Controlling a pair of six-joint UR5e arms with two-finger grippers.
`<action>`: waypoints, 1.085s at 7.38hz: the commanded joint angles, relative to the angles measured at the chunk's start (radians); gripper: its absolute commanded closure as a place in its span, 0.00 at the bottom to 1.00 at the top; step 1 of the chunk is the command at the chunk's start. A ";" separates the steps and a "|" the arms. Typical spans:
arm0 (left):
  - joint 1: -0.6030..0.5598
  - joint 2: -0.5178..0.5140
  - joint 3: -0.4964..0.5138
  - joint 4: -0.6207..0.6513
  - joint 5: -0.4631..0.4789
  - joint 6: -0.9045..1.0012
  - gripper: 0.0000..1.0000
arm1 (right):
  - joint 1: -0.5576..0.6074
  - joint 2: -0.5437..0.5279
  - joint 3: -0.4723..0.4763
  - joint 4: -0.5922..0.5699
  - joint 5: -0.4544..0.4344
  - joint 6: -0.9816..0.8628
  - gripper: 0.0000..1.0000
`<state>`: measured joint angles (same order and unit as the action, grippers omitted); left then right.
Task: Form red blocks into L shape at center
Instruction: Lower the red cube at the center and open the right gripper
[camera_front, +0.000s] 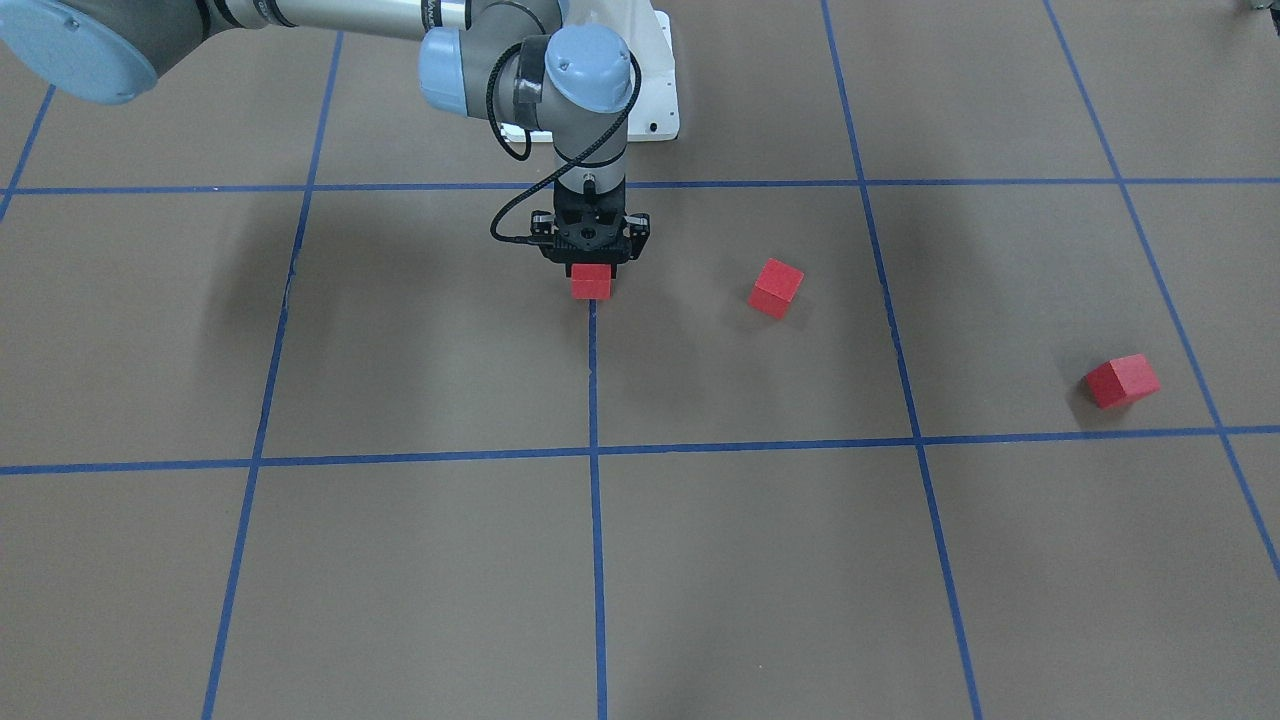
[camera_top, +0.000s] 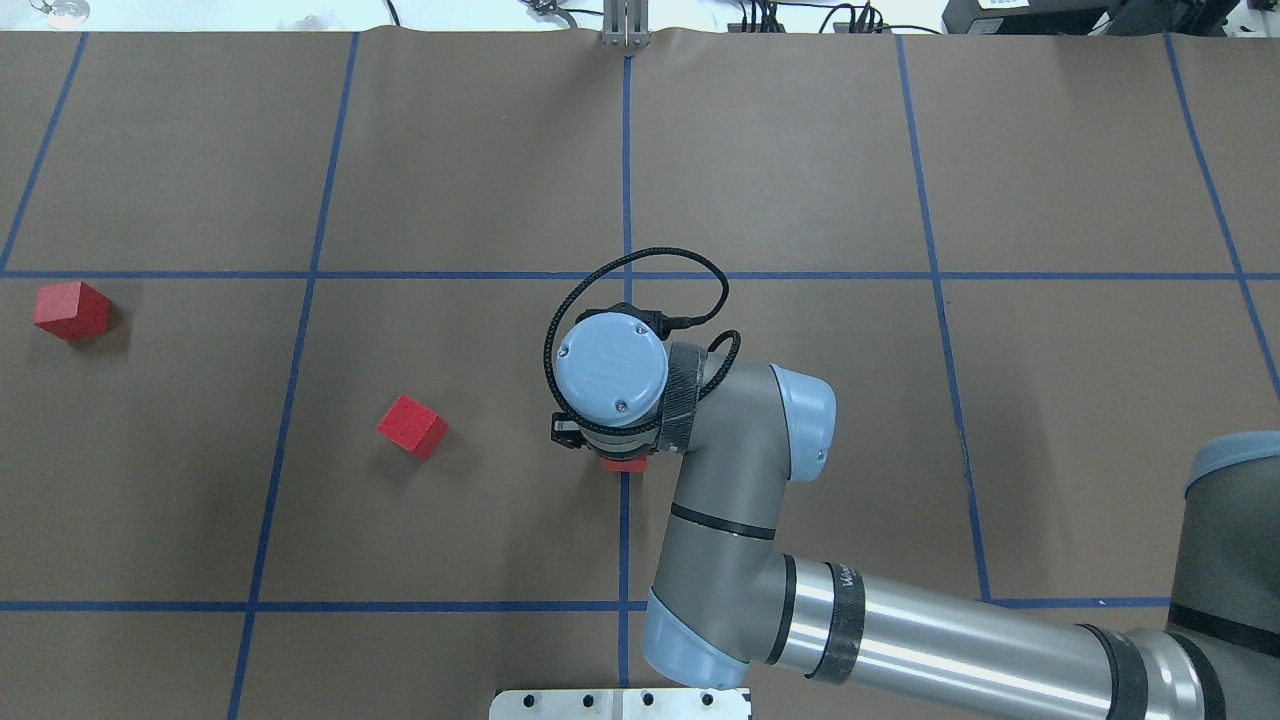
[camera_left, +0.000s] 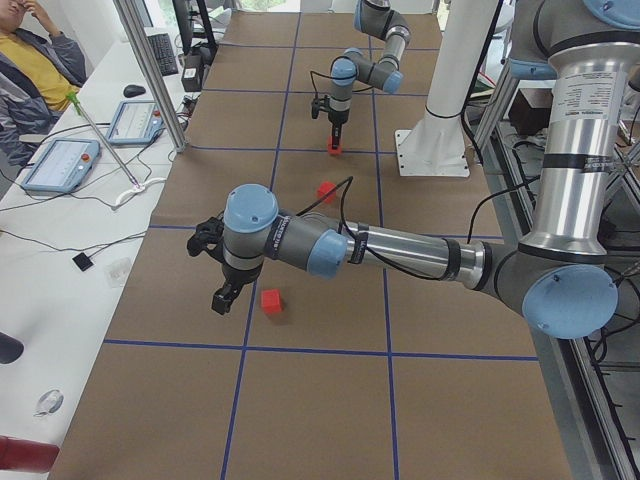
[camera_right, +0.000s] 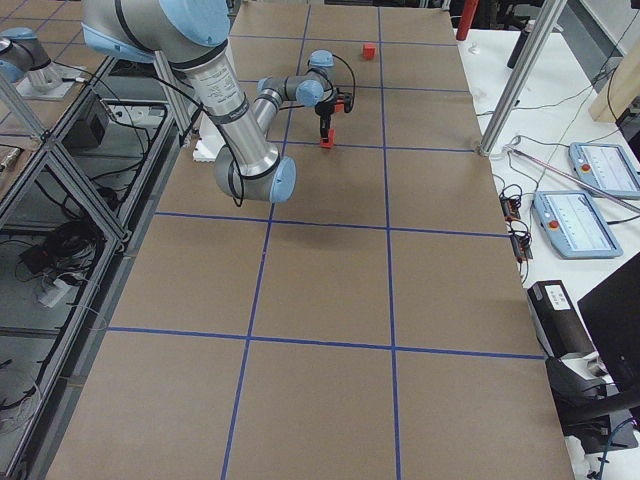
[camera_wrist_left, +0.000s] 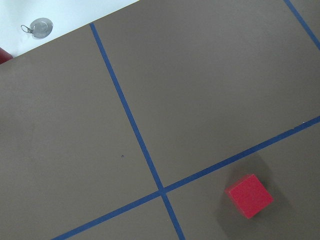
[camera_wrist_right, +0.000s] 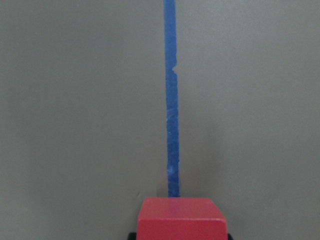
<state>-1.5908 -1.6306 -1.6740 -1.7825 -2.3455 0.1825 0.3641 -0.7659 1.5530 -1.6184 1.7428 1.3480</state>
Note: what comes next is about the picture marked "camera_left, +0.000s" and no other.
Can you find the black power brick box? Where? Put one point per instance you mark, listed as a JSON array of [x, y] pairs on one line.
[[195, 68]]

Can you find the far teach pendant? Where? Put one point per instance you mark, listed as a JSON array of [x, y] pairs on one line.
[[135, 123]]

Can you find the aluminium frame post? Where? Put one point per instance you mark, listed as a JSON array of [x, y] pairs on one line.
[[134, 29]]

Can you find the brown cardboard table cover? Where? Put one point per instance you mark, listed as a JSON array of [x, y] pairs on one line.
[[322, 369]]

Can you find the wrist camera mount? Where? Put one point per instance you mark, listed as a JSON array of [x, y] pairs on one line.
[[207, 238], [319, 105]]

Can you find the red block moved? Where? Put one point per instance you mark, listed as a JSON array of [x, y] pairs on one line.
[[326, 192], [271, 302], [333, 148]]

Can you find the small black square pad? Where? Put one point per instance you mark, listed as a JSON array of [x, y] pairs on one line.
[[82, 261]]

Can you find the black computer mouse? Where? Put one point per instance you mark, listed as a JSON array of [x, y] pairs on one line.
[[133, 90]]

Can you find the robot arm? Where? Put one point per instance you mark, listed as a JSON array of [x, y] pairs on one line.
[[554, 277], [378, 20]]

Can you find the red cylinder object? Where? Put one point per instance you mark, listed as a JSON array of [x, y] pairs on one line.
[[27, 456]]

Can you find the black keyboard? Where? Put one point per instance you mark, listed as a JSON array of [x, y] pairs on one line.
[[162, 49]]

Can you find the metal rod green tip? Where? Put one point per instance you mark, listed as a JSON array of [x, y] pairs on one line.
[[72, 97]]

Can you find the near teach pendant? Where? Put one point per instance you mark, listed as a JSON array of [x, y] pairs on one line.
[[62, 167]]

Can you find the white camera mast pedestal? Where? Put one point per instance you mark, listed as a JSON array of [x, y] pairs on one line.
[[435, 146]]

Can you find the seated person yellow shirt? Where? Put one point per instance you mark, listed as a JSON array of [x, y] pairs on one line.
[[40, 67]]

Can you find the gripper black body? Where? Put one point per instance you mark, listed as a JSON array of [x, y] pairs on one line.
[[234, 276], [338, 118]]

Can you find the teach pendant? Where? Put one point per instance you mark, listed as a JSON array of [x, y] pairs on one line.
[[135, 123], [62, 167]]

